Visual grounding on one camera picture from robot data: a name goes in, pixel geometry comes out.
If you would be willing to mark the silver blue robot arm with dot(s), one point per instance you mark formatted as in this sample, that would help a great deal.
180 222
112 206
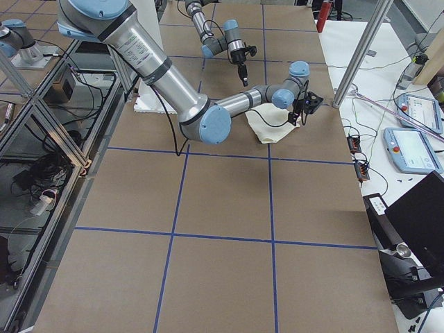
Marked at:
116 24
217 39

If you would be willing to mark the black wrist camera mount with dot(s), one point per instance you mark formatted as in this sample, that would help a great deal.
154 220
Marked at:
312 102
250 50

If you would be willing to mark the near blue teach pendant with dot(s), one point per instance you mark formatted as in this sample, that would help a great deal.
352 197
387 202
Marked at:
411 151

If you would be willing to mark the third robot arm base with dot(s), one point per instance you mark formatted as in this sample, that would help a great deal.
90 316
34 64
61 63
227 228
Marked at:
20 46

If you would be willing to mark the orange black electronics board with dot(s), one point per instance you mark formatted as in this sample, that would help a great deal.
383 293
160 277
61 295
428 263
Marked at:
354 143

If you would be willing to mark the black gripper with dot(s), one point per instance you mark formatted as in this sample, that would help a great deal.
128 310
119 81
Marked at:
238 57
297 105

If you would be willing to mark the blue teach pendant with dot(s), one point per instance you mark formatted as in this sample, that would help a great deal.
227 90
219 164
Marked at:
417 110
411 151

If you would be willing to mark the far blue teach pendant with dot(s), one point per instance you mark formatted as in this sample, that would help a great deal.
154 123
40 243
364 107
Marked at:
417 110

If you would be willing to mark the cream long-sleeve cat shirt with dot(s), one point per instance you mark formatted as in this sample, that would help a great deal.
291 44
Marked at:
269 123

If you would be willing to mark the aluminium frame post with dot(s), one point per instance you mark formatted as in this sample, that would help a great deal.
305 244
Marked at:
363 46

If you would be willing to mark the black monitor on stand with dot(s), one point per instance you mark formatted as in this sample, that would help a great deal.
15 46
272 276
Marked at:
409 234

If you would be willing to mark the red fire extinguisher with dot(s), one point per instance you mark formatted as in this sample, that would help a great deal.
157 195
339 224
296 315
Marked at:
323 15

